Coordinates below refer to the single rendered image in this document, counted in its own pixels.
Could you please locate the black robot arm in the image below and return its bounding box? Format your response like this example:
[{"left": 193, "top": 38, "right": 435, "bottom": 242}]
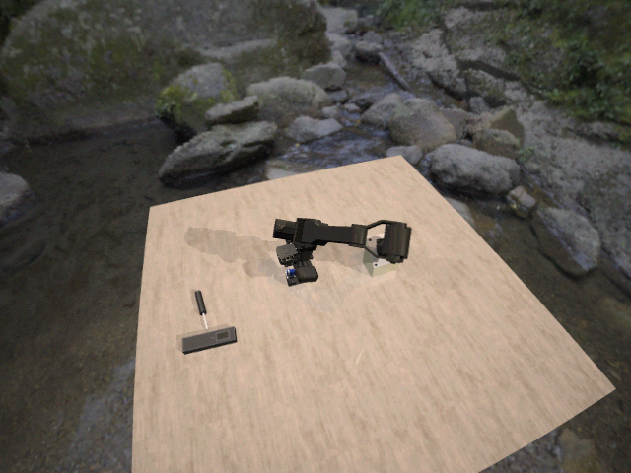
[{"left": 273, "top": 218, "right": 411, "bottom": 267}]

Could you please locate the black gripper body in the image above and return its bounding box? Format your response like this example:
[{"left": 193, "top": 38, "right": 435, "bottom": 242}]
[{"left": 296, "top": 245, "right": 318, "bottom": 283}]

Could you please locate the black-handled screwdriver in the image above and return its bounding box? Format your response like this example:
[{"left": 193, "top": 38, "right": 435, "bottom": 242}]
[{"left": 195, "top": 290, "right": 209, "bottom": 330}]

